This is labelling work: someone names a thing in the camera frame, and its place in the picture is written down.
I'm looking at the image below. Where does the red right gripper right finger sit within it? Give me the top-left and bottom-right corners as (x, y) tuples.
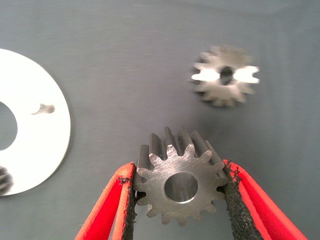
(221, 158), (310, 240)

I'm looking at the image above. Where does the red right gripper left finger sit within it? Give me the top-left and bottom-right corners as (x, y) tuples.
(74, 161), (138, 240)

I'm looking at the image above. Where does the small dark steel gear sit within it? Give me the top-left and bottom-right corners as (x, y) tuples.
(133, 125), (230, 227)

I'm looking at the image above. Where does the larger steel gear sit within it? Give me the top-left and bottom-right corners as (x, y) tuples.
(188, 44), (261, 108)

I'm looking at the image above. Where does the round metal plate with hole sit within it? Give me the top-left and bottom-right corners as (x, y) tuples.
(0, 48), (72, 197)

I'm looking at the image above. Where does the dark grey table cloth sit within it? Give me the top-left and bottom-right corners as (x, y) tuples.
(0, 0), (320, 240)

